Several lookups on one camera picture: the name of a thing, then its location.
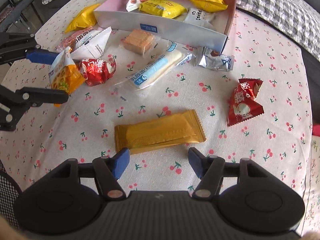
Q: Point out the silver truffle chocolate pack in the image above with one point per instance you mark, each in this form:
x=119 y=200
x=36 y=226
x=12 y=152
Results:
x=210 y=59

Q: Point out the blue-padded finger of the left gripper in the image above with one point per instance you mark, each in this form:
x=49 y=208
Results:
x=37 y=96
x=41 y=56

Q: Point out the wafer biscuit clear pack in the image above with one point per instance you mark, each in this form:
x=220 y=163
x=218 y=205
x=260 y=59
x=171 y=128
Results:
x=140 y=42

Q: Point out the pink and silver cardboard box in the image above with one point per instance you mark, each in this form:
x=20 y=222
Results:
x=113 y=13

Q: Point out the red crinkled snack pack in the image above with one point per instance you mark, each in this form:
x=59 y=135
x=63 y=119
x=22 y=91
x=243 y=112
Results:
x=97 y=71

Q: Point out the white orange lotus chip pack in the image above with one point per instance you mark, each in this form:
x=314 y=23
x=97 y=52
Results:
x=64 y=74

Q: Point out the pink rice cracker pack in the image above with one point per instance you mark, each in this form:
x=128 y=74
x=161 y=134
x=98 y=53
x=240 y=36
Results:
x=70 y=41

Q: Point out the white cartoon face snack pack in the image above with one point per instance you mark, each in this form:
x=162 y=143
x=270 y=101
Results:
x=200 y=18

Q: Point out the white nut snack pack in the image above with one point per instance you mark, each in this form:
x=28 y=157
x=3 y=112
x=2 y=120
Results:
x=94 y=48

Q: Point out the golden brown bar pack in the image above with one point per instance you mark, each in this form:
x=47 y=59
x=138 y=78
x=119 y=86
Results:
x=176 y=129

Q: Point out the yellow waffle sandwich pack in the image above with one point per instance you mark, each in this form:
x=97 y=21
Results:
x=210 y=5

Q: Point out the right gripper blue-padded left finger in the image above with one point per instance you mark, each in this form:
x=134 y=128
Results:
x=108 y=171

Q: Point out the white cream roll pack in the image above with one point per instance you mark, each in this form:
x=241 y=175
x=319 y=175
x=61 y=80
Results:
x=154 y=70

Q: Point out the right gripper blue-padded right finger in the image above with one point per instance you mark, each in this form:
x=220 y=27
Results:
x=209 y=170

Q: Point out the cherry print tablecloth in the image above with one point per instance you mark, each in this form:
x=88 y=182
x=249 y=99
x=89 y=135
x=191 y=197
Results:
x=83 y=128

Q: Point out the red triangular snack pack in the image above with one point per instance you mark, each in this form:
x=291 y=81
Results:
x=242 y=104

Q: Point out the floral cloth at right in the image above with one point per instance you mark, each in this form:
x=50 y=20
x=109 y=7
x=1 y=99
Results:
x=311 y=196

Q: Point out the dark grey sofa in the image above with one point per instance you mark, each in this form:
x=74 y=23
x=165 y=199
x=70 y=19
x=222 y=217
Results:
x=312 y=64

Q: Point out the yellow pillow snack pack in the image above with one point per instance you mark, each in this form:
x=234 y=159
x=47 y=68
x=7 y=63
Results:
x=85 y=18

